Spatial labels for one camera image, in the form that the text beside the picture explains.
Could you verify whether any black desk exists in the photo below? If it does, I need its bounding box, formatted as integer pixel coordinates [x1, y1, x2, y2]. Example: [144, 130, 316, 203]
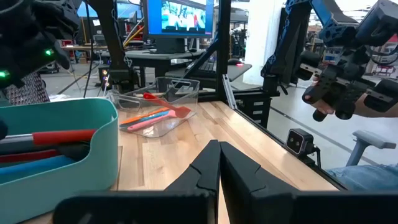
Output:
[101, 49, 206, 78]

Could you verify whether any black aluminium table frame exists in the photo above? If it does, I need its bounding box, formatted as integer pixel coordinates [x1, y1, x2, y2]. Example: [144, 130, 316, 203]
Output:
[198, 0, 349, 191]

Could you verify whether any person's leg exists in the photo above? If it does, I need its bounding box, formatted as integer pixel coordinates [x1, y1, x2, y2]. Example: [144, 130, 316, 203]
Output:
[326, 164, 398, 192]

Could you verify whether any blue silicone spoon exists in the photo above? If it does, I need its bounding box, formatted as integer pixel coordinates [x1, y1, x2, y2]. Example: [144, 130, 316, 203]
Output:
[0, 154, 77, 184]

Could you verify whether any black drawer cabinet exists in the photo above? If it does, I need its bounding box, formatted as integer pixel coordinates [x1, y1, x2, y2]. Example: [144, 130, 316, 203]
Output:
[234, 95, 271, 129]

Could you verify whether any blue silicone spatula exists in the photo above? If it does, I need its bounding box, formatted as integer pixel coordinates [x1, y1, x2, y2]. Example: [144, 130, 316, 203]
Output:
[121, 110, 171, 128]

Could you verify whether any wooden workbench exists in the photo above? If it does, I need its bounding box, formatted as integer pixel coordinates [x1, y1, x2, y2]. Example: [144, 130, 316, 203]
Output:
[62, 45, 108, 65]

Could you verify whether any black table-level camera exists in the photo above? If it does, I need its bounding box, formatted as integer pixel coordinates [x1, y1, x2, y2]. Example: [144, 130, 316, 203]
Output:
[285, 128, 321, 167]

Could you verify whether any steel utensil with red grip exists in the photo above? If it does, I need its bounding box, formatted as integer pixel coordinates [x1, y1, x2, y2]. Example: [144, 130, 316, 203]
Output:
[0, 129, 98, 154]

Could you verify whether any grey keyboard desk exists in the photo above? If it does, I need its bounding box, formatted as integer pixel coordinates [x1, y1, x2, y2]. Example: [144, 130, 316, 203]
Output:
[164, 60, 253, 91]

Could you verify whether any grey chair armrest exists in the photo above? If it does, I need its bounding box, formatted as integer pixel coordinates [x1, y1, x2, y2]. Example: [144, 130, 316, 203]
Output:
[346, 129, 397, 167]

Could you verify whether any red silicone spatula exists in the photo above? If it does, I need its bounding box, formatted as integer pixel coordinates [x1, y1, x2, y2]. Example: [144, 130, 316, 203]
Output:
[142, 92, 192, 119]

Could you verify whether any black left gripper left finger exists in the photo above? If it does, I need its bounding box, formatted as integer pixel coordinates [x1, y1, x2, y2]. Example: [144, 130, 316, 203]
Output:
[52, 139, 221, 224]

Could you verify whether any person's forearm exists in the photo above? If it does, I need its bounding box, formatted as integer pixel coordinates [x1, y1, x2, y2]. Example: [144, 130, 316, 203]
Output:
[354, 93, 398, 119]

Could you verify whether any black utensil handle with label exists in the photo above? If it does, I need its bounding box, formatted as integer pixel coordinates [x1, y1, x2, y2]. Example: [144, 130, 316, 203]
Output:
[57, 141, 91, 162]

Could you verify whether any person's hand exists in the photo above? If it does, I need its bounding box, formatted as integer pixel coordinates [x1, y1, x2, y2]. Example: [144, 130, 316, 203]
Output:
[303, 76, 336, 116]

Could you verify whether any steel grater with teal handle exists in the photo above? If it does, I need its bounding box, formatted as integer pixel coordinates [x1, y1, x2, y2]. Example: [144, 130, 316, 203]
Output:
[2, 72, 50, 106]

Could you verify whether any computer monitor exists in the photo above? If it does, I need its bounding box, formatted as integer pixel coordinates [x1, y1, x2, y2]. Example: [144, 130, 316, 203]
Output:
[141, 0, 215, 54]

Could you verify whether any pink silicone spatula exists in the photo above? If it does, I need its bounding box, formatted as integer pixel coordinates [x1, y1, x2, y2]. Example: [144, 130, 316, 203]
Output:
[126, 110, 178, 131]

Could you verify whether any teal plastic bin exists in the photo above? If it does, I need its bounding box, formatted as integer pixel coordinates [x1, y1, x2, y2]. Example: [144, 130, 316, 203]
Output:
[0, 98, 119, 224]

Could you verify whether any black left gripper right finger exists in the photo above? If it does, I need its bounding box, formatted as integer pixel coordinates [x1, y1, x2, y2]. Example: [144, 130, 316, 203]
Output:
[220, 141, 398, 224]

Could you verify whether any black leader arm handle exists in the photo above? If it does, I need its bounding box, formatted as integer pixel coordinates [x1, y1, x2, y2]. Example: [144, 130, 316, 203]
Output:
[294, 0, 398, 122]

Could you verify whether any clear plastic bin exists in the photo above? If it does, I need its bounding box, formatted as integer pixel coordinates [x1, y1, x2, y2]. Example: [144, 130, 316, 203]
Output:
[108, 77, 200, 139]

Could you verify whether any black computer tower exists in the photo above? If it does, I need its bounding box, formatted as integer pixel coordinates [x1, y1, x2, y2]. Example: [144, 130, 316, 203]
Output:
[98, 64, 111, 91]

